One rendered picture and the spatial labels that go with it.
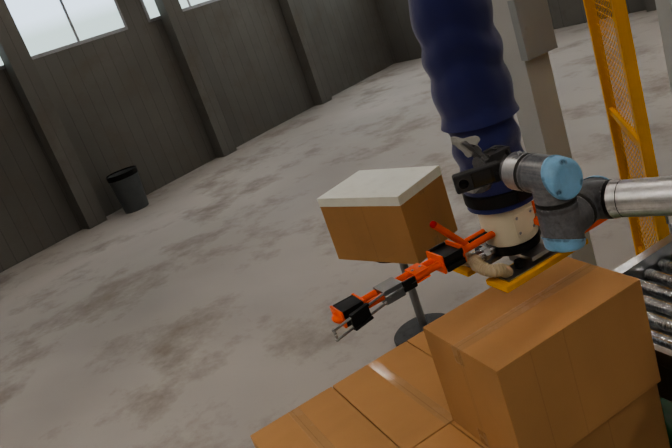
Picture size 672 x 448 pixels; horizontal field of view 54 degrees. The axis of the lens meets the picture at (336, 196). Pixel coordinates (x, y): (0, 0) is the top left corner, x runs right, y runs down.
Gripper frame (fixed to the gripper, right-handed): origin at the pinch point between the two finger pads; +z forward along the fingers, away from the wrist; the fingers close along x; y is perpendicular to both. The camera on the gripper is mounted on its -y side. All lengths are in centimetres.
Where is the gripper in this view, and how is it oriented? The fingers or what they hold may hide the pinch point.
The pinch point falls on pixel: (456, 165)
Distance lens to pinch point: 172.9
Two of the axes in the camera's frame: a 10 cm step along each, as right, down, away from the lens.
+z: -4.4, -1.4, 8.9
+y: 8.4, -4.1, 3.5
